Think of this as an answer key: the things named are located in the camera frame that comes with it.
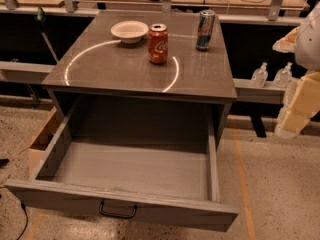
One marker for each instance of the red coca cola can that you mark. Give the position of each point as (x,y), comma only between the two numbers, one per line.
(158,43)

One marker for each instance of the blue silver redbull can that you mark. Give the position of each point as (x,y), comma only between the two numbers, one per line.
(205,28)

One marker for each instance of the green handled tool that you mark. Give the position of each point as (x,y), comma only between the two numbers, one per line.
(41,20)

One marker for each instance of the open grey top drawer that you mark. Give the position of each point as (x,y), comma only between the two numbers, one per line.
(155,154)

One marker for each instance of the clear sanitizer bottle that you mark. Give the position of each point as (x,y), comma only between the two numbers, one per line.
(283,76)
(259,76)

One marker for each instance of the grey low shelf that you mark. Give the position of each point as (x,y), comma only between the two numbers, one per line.
(268,94)
(26,73)

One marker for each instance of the clear sanitizer bottle right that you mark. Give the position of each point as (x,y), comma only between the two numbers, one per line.
(283,76)

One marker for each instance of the grey low shelf right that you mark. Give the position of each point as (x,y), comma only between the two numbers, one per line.
(268,94)

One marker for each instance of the white paper bowl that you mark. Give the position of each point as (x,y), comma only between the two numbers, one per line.
(130,32)

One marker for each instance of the clear sanitizer bottle left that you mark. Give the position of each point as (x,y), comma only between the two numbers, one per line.
(259,76)

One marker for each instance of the black drawer handle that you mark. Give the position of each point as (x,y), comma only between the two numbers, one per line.
(117,212)

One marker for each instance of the grey low shelf left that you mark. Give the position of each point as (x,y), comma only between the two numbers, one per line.
(26,73)

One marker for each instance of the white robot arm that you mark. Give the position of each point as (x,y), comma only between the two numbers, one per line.
(307,42)

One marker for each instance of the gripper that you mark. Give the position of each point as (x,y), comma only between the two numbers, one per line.
(309,44)

